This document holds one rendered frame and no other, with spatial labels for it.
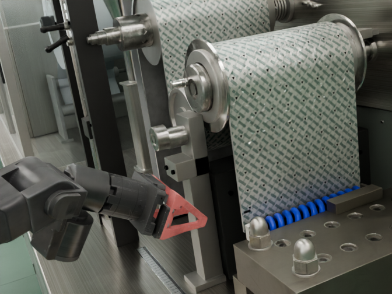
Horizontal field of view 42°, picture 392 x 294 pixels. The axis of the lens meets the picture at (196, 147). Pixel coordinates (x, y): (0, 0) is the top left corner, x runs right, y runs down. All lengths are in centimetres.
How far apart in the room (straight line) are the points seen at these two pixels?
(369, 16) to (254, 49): 26
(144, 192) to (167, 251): 37
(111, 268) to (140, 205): 36
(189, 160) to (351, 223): 27
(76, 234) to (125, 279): 32
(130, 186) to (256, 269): 21
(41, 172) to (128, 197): 13
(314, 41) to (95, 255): 62
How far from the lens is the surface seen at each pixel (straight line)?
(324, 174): 88
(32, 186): 62
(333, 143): 88
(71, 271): 108
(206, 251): 90
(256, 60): 78
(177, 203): 70
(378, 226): 80
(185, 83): 80
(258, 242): 74
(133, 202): 70
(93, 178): 68
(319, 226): 81
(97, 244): 116
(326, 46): 85
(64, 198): 62
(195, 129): 82
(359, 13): 99
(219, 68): 75
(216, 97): 76
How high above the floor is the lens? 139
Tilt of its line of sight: 17 degrees down
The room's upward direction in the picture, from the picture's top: 9 degrees counter-clockwise
